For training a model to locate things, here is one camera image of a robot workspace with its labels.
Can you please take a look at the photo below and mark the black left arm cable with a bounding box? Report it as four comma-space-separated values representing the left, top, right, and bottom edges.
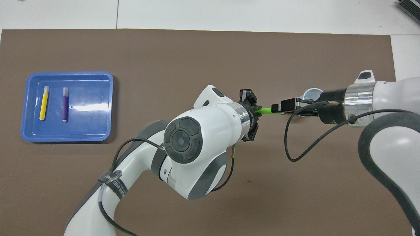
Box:
98, 138, 235, 236

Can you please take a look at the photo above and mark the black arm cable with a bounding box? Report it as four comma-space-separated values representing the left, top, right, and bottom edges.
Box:
98, 138, 235, 236
284, 100, 420, 162

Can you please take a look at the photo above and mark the clear plastic cup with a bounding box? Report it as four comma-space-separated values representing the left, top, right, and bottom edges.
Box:
302, 88, 324, 101

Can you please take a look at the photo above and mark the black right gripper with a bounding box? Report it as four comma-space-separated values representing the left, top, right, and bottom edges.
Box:
281, 88, 346, 124

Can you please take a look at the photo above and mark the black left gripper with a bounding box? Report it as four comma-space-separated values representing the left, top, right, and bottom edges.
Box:
239, 88, 319, 142

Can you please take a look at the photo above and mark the grey ribbed device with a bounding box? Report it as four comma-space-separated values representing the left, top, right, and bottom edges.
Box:
397, 0, 420, 24

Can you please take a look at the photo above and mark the yellow pen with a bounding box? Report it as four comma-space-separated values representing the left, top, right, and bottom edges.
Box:
39, 86, 50, 121

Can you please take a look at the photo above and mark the brown table mat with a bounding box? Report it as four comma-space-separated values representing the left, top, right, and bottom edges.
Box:
0, 29, 413, 236

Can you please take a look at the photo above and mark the blue plastic tray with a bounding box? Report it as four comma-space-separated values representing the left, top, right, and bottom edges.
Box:
20, 71, 114, 143

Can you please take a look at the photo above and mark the green pen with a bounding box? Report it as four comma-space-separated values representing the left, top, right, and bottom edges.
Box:
254, 106, 283, 115

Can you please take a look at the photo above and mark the purple pen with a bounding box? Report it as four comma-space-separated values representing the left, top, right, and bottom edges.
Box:
62, 87, 69, 122

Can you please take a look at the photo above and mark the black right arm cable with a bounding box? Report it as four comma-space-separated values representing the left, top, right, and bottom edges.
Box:
284, 100, 420, 162

